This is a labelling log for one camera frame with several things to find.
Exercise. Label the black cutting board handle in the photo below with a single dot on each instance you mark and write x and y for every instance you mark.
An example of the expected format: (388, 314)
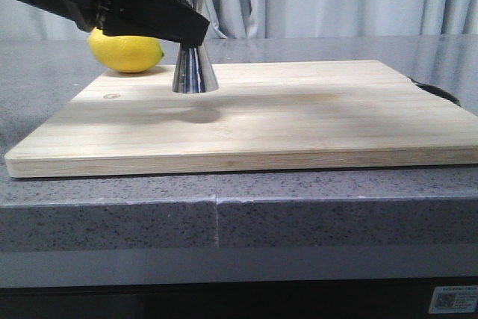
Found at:
(436, 91)

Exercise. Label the white QR label sticker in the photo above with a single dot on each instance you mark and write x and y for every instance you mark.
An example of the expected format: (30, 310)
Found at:
(453, 300)

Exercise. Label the grey curtain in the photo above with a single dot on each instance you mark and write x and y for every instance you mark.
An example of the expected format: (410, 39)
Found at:
(278, 19)

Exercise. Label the wooden cutting board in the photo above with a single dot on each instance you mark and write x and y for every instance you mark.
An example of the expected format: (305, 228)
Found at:
(269, 116)

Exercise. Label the silver double jigger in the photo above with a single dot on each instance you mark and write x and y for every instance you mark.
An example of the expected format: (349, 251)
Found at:
(194, 73)

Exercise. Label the yellow lemon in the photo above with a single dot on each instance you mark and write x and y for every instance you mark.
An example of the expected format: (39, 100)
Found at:
(128, 54)

